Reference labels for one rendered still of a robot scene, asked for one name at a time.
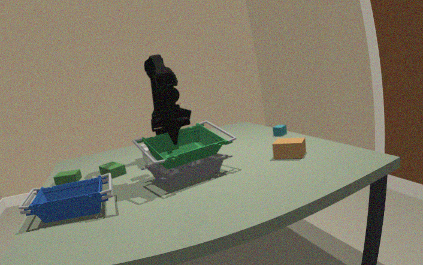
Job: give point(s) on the orange-brown rectangular block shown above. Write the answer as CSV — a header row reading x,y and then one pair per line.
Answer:
x,y
289,148

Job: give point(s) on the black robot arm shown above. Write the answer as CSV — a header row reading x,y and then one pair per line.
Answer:
x,y
163,90

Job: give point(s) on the green block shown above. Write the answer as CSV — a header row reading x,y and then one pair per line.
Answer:
x,y
67,177
116,169

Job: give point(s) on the small teal block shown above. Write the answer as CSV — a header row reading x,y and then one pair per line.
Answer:
x,y
279,130

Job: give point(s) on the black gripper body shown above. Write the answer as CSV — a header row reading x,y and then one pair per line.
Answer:
x,y
170,117

